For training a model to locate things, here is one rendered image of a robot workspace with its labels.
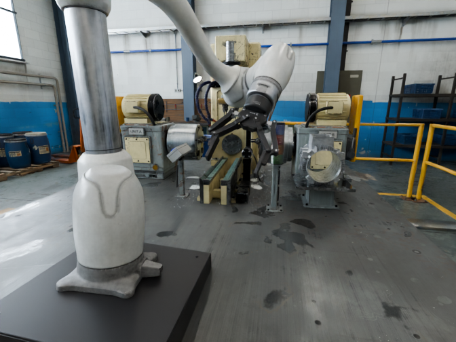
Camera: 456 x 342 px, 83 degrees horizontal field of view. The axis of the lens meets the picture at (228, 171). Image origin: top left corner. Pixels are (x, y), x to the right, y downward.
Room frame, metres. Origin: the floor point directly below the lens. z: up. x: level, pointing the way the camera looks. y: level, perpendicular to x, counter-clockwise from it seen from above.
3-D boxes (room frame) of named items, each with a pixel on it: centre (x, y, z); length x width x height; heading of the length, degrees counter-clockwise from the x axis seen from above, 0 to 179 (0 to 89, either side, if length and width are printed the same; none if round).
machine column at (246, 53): (2.01, -0.05, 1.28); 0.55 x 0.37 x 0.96; 171
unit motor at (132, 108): (1.83, 0.62, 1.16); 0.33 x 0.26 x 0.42; 81
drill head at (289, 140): (1.71, -0.34, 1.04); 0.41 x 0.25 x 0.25; 81
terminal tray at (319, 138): (1.32, -0.47, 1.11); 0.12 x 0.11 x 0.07; 170
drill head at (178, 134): (1.81, 0.34, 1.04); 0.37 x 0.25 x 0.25; 81
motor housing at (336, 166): (1.28, -0.47, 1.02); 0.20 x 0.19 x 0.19; 170
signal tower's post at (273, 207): (1.18, -0.23, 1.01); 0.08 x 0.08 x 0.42; 81
